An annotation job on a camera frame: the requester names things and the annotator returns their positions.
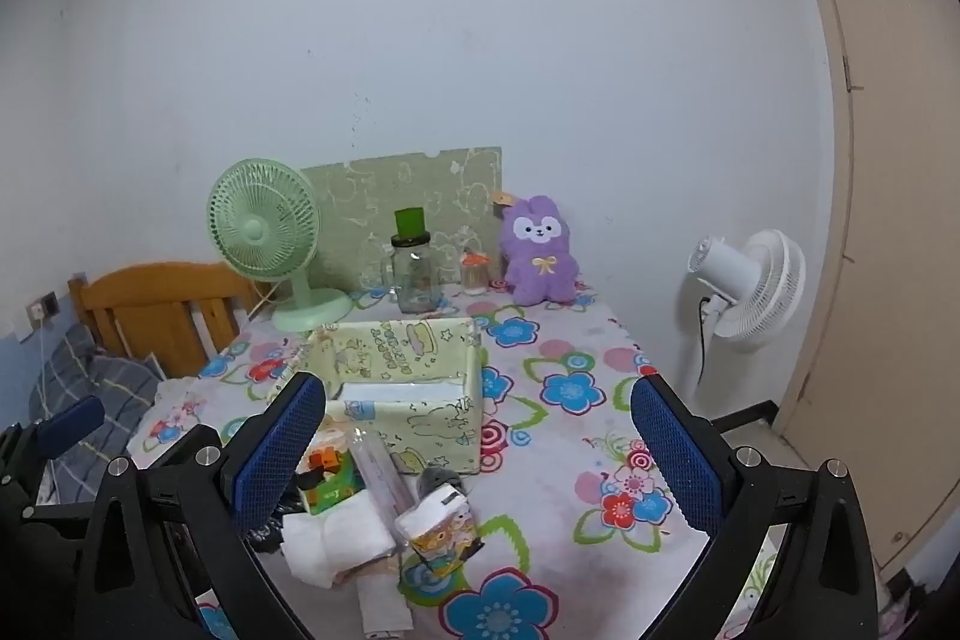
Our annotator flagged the grey plaid pillow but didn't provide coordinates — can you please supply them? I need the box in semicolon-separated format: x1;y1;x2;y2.
22;321;166;483

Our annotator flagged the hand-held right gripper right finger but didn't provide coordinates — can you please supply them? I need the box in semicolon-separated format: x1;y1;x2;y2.
630;375;883;640

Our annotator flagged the beige door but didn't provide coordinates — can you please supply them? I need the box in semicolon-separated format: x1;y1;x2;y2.
765;0;960;570

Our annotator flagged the green packet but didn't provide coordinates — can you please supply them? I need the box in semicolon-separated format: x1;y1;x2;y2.
300;471;368;513

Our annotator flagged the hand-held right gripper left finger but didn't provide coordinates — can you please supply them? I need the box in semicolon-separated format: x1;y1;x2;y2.
75;372;328;640

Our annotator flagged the green printed board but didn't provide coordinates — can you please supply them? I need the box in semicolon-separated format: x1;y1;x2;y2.
300;146;503;292

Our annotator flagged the clear plastic tube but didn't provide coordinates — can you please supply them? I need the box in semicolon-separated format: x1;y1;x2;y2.
351;431;417;513

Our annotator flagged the glass jar with green lid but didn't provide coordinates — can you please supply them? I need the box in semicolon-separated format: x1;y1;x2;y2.
384;207;440;313

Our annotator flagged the wooden bed headboard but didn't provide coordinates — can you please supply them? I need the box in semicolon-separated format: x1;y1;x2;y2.
67;263;282;380

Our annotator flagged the cartoon tissue pack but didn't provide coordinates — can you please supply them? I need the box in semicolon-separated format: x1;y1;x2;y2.
395;486;481;570

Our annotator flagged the white standing fan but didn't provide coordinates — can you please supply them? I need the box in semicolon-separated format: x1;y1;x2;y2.
679;227;807;390

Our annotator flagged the white tissue pack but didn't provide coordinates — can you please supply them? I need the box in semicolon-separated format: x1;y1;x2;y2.
283;494;398;588

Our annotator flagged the purple plush bunny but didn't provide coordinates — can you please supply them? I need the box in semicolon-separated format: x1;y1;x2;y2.
491;192;582;307

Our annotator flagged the snack packet with orange print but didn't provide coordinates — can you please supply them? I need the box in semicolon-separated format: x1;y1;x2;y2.
296;421;368;480

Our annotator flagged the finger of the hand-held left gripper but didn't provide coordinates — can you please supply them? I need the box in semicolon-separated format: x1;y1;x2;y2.
15;395;107;461

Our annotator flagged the small jar with orange lid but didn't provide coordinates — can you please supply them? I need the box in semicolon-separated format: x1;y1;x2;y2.
459;250;490;298

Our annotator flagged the green desk fan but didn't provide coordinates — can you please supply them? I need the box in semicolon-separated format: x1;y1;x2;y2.
208;158;353;332

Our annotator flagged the floral tablecloth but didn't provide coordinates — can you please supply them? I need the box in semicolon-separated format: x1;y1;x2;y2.
127;280;788;640

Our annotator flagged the black plastic bag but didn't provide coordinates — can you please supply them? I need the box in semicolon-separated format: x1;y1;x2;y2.
247;518;290;555

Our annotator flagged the grey sock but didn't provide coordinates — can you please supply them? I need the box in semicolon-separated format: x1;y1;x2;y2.
416;466;466;498

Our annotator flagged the yellow fabric storage box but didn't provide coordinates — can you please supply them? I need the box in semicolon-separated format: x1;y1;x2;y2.
270;316;485;476

